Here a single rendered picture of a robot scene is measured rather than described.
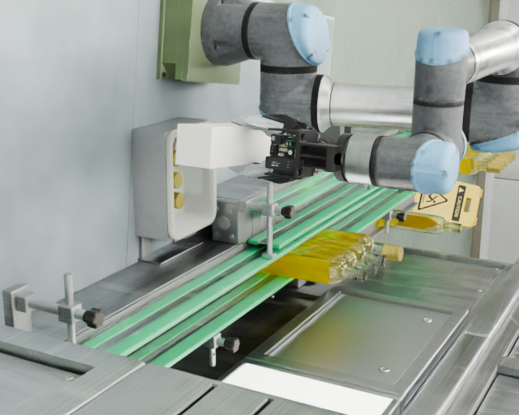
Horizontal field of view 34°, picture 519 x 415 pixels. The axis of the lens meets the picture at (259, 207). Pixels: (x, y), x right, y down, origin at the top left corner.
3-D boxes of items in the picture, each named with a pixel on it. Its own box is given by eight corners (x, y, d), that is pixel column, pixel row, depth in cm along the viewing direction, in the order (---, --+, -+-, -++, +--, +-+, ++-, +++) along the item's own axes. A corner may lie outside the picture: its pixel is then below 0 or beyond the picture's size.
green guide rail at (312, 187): (247, 212, 184) (280, 216, 181) (247, 207, 184) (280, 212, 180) (460, 105, 333) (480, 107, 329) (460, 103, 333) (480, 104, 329)
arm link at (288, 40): (276, -1, 173) (335, 2, 167) (275, 64, 177) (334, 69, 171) (246, 2, 163) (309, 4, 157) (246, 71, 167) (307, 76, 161)
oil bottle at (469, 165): (417, 169, 294) (497, 178, 281) (418, 153, 293) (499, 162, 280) (422, 165, 299) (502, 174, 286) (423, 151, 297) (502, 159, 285)
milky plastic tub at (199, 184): (137, 237, 171) (172, 243, 167) (133, 128, 165) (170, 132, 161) (183, 216, 186) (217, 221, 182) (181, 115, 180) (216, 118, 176)
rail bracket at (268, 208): (237, 254, 183) (289, 263, 177) (237, 179, 178) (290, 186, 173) (244, 250, 185) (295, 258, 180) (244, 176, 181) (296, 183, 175)
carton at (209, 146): (177, 123, 125) (212, 127, 123) (254, 122, 146) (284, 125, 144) (175, 164, 126) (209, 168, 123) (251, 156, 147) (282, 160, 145)
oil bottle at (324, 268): (254, 271, 192) (340, 287, 182) (254, 248, 190) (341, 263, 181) (265, 263, 197) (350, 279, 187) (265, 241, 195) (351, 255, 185)
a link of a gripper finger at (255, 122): (222, 103, 129) (273, 125, 125) (241, 104, 134) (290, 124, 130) (217, 122, 130) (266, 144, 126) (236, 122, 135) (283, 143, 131)
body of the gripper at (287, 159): (264, 125, 124) (338, 132, 118) (289, 124, 131) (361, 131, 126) (259, 176, 125) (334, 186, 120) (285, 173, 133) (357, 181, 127)
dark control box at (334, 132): (313, 143, 244) (340, 146, 240) (314, 116, 242) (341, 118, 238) (324, 138, 251) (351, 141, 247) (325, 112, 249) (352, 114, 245)
